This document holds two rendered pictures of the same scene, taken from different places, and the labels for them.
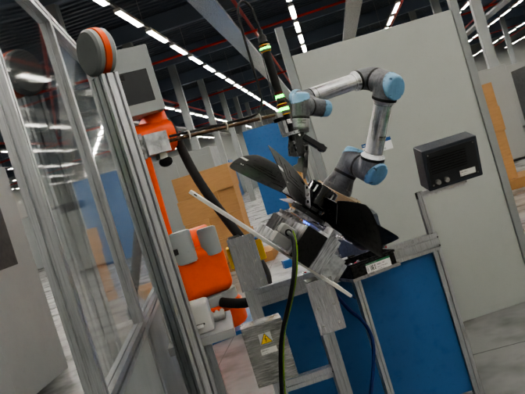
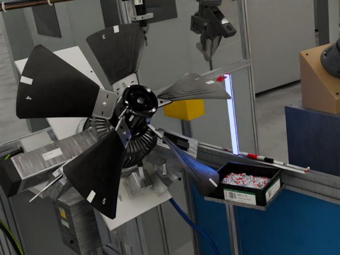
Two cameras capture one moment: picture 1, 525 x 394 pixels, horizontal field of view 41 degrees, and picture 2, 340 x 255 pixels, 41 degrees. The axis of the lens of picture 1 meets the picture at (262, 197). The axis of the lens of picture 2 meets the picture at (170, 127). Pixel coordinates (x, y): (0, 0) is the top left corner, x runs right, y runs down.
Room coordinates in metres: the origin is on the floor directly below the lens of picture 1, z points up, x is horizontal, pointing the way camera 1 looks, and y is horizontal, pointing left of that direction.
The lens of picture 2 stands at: (1.98, -1.42, 1.58)
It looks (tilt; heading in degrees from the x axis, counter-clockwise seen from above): 18 degrees down; 56
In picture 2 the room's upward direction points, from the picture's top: 9 degrees counter-clockwise
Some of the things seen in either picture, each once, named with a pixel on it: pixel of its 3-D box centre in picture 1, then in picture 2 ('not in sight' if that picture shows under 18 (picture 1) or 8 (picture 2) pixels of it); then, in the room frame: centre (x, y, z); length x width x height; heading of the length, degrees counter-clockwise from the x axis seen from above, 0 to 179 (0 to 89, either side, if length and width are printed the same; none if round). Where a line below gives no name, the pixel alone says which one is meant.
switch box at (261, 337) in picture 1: (269, 349); (76, 220); (2.52, 0.14, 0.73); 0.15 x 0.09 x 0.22; 94
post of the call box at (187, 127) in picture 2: not in sight; (186, 128); (3.11, 0.14, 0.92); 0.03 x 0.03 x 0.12; 4
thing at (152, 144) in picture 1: (151, 145); not in sight; (2.38, 0.31, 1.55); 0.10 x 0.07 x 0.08; 129
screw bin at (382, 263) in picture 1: (365, 264); (244, 183); (2.98, -0.33, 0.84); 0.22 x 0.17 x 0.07; 108
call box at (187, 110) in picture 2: (246, 254); (183, 107); (3.11, 0.14, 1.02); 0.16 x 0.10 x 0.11; 94
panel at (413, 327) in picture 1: (367, 349); (266, 250); (3.14, -0.25, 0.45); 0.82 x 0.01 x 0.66; 94
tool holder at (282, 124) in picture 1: (285, 123); (136, 3); (2.77, -0.17, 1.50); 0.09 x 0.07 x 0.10; 129
